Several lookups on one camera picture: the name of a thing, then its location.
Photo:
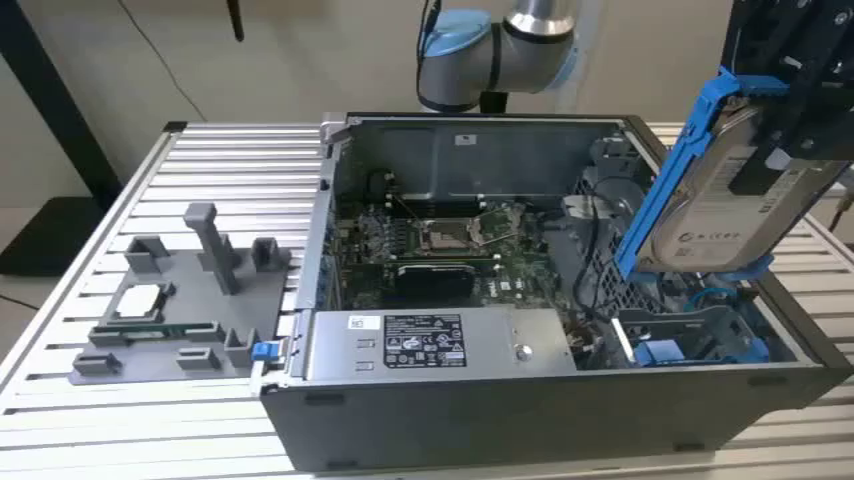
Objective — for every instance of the black open PC case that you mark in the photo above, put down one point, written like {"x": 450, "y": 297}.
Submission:
{"x": 507, "y": 425}

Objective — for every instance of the blue case latch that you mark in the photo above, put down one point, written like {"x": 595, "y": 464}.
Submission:
{"x": 266, "y": 351}

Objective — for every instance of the black antenna rod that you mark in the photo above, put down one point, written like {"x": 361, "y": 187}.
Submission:
{"x": 235, "y": 20}

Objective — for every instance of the green RAM stick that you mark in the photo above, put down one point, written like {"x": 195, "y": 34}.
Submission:
{"x": 174, "y": 330}

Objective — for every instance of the black stand with base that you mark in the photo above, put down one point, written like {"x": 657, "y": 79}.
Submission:
{"x": 54, "y": 125}

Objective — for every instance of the green motherboard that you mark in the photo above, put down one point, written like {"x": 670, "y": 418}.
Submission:
{"x": 527, "y": 280}

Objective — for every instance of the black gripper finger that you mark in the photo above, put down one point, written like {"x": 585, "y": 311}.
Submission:
{"x": 810, "y": 115}

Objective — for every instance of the silver power supply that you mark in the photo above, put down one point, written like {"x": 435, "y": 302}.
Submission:
{"x": 427, "y": 345}

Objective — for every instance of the hard disk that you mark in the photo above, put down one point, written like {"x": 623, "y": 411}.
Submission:
{"x": 708, "y": 215}

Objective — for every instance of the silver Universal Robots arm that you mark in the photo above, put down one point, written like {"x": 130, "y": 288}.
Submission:
{"x": 461, "y": 75}

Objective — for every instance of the CPU socket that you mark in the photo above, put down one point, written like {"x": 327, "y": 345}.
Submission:
{"x": 446, "y": 236}

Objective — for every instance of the black RAM sticks in slots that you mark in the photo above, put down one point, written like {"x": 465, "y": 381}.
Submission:
{"x": 434, "y": 206}

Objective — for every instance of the silver CPU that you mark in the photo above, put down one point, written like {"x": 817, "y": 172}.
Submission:
{"x": 140, "y": 301}

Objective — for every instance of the blue plastic disk carrier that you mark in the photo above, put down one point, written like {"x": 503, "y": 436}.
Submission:
{"x": 657, "y": 352}

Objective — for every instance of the black graphics card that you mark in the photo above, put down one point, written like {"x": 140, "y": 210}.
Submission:
{"x": 434, "y": 282}

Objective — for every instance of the grey parts rack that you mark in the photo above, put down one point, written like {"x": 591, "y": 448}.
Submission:
{"x": 200, "y": 300}

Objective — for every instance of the metal disk bay cage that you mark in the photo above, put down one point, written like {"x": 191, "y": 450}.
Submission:
{"x": 603, "y": 250}

